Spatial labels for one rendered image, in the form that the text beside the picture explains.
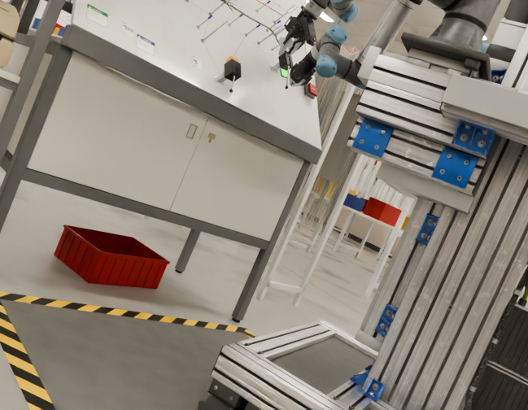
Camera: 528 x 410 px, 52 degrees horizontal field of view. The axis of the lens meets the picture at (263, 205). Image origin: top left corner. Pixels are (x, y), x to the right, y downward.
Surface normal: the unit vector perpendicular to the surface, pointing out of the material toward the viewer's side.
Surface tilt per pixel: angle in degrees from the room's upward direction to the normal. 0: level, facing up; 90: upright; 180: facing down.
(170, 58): 52
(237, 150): 90
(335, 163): 90
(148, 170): 90
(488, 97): 90
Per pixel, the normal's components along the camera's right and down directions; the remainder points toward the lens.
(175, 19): 0.71, -0.32
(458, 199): -0.41, -0.11
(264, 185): 0.58, 0.31
